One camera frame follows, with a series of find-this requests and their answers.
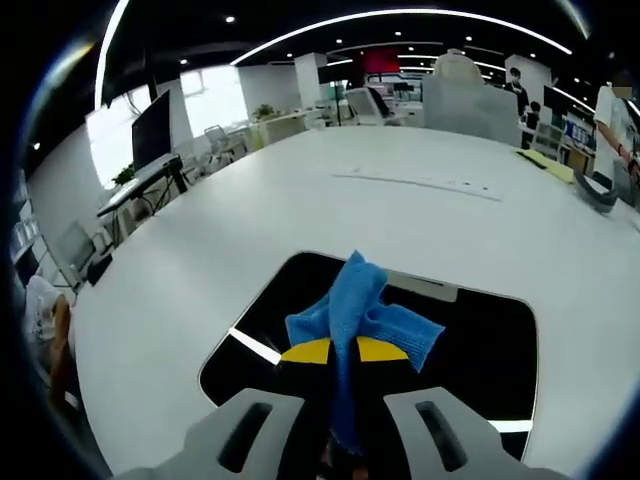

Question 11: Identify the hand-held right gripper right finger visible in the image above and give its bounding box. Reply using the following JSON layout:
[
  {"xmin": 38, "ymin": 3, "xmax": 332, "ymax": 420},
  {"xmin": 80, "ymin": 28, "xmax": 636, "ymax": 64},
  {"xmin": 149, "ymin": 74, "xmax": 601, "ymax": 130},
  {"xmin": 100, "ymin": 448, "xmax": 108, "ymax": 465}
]
[{"xmin": 354, "ymin": 335, "xmax": 507, "ymax": 480}]

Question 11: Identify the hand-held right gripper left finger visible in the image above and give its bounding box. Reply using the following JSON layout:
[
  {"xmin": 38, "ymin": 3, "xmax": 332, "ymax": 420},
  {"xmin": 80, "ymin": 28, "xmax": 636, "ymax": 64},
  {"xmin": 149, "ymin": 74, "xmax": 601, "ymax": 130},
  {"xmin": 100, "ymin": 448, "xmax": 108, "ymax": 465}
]
[{"xmin": 182, "ymin": 337, "xmax": 334, "ymax": 480}]

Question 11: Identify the blue cleaning cloth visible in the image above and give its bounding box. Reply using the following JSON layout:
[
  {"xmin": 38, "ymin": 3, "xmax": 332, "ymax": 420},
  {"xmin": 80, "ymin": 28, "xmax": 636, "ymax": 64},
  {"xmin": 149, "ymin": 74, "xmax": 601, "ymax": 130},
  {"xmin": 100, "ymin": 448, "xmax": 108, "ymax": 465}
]
[{"xmin": 284, "ymin": 249, "xmax": 446, "ymax": 457}]

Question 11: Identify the white low cabinet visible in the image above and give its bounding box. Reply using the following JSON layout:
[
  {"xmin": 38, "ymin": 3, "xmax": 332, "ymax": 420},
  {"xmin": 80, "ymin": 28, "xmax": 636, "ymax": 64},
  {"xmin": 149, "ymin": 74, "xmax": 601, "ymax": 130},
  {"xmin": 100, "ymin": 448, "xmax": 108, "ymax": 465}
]
[{"xmin": 249, "ymin": 115, "xmax": 309, "ymax": 149}]

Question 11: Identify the white desk with black legs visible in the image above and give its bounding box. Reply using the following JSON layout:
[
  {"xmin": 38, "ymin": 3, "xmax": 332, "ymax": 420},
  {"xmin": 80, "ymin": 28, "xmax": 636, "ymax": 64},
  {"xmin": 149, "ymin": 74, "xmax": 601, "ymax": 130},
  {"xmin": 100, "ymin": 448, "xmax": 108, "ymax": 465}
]
[{"xmin": 97, "ymin": 154, "xmax": 190, "ymax": 221}]

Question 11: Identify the yellow paper pad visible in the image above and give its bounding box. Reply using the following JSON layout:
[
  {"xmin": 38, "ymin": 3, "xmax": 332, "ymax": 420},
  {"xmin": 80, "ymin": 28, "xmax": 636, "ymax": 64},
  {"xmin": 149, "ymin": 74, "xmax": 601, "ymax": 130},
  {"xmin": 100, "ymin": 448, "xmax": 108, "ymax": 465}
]
[{"xmin": 514, "ymin": 148, "xmax": 577, "ymax": 185}]

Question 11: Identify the white tilted display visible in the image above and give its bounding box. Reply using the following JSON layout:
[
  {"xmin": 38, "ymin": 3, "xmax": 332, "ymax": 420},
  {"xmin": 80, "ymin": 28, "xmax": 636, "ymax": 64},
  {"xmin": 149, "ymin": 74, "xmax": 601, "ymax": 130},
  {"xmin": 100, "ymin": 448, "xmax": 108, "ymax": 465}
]
[{"xmin": 345, "ymin": 85, "xmax": 391, "ymax": 126}]

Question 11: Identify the grey mesh chair back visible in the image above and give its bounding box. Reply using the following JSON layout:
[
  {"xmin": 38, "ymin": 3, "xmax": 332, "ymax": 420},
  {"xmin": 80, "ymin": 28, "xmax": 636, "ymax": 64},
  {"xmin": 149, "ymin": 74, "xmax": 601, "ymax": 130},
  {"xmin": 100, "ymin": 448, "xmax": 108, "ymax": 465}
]
[{"xmin": 422, "ymin": 74, "xmax": 521, "ymax": 146}]

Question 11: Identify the grey and black curved object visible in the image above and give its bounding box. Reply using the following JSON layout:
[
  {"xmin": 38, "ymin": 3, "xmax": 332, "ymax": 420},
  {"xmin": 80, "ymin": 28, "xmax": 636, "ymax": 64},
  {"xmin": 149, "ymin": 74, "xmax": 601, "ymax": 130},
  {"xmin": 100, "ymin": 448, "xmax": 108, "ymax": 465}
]
[{"xmin": 573, "ymin": 169, "xmax": 620, "ymax": 215}]

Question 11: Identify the white mesh office chair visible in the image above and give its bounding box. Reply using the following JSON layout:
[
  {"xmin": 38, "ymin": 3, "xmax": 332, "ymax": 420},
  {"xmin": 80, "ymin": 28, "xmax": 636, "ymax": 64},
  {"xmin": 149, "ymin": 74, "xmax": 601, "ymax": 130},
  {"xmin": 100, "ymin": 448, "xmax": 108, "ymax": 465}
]
[{"xmin": 532, "ymin": 122, "xmax": 564, "ymax": 161}]

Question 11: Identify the black desk monitor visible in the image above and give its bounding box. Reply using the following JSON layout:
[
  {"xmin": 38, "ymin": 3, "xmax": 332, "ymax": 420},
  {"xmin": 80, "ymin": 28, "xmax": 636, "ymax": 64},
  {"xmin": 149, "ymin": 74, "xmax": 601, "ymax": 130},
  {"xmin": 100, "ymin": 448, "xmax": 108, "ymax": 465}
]
[{"xmin": 131, "ymin": 88, "xmax": 174, "ymax": 172}]

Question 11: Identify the beige garment on stand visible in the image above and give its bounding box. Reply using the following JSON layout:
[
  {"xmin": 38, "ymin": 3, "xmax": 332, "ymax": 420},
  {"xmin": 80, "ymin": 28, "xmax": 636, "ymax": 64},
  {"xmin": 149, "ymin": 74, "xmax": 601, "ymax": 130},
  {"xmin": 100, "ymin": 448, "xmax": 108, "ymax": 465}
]
[{"xmin": 432, "ymin": 48, "xmax": 486, "ymax": 86}]

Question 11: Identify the black hanging screen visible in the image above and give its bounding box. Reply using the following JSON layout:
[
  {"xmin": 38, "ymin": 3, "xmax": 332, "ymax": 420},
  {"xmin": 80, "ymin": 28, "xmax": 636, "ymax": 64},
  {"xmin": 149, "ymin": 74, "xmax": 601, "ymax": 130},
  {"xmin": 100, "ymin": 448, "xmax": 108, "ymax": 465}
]
[{"xmin": 101, "ymin": 29, "xmax": 157, "ymax": 109}]

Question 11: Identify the red wall screen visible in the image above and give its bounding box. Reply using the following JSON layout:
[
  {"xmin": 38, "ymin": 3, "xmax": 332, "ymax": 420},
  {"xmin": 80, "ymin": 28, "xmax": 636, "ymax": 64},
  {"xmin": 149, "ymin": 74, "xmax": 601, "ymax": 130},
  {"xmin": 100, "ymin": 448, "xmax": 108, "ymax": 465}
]
[{"xmin": 363, "ymin": 48, "xmax": 401, "ymax": 75}]

